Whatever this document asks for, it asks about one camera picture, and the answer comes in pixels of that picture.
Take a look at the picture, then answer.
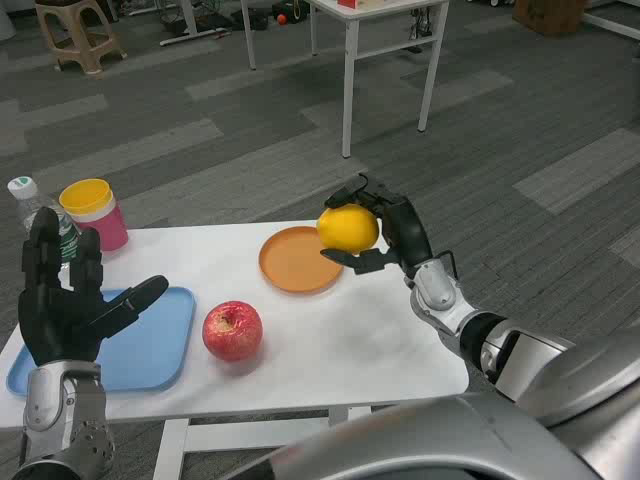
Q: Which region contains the silver robot chest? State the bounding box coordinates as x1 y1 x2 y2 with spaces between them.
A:
239 389 640 480

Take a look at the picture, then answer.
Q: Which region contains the blue rectangular tray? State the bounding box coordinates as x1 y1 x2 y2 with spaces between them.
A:
6 286 197 399

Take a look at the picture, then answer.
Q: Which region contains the yellow lemon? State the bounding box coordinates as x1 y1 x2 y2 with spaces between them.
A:
316 203 381 254

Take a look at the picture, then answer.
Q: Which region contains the clear plastic water bottle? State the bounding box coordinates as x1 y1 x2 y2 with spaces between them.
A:
6 176 81 274

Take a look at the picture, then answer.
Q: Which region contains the beige plastic stool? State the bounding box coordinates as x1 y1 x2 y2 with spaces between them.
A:
33 0 127 76

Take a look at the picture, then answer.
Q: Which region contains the white table leg frame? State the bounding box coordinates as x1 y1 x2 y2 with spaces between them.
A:
152 405 374 480

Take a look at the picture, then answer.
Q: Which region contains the brown cardboard box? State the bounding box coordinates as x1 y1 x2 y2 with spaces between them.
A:
512 0 591 36

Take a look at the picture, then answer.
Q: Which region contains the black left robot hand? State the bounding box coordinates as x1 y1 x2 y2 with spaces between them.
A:
18 206 170 369

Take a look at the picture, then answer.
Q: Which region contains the red apple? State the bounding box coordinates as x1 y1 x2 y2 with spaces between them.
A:
201 300 265 363

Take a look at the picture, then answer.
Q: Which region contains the white square side table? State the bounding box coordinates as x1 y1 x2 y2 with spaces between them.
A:
304 0 451 160

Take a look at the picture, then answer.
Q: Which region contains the pink plastic cup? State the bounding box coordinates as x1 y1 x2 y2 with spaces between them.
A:
69 197 130 252

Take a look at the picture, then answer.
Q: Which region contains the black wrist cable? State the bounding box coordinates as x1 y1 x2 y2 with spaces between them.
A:
437 249 460 281

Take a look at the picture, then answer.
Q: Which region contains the orange round plate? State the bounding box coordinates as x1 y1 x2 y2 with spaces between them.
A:
258 225 346 295

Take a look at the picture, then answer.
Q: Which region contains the white desk frame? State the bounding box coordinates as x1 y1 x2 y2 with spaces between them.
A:
159 0 259 71

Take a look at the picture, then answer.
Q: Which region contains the yellow plastic cup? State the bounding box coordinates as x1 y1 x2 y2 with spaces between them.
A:
58 178 115 224

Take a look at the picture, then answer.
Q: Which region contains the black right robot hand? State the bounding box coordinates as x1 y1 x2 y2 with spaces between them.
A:
319 174 435 279

